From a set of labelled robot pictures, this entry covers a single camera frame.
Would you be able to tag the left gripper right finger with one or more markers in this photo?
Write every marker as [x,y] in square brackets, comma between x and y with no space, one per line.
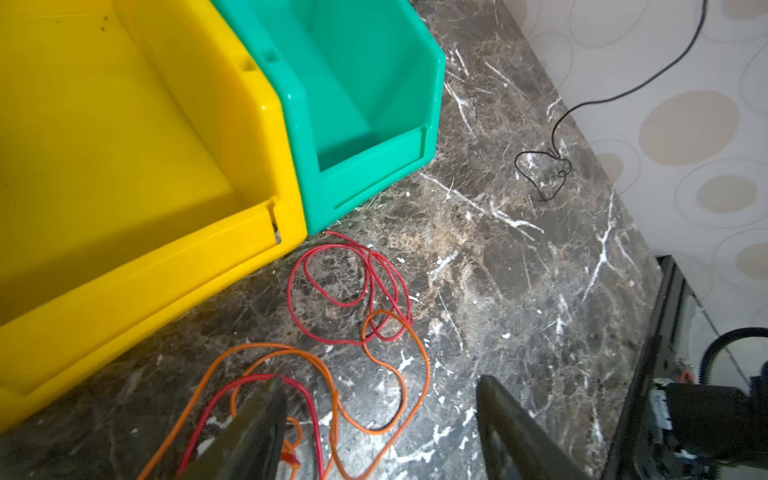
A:
[514,446]

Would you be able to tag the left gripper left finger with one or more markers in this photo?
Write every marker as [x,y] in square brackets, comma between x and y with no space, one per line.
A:
[250,447]

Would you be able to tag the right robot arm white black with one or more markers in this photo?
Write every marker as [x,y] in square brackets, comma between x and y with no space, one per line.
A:
[718,424]

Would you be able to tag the yellow plastic bin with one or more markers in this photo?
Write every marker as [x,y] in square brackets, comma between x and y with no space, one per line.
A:
[145,166]

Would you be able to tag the green plastic bin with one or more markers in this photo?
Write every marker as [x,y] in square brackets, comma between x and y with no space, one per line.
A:
[360,84]

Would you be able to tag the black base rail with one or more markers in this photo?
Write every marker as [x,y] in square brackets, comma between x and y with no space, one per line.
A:
[639,449]

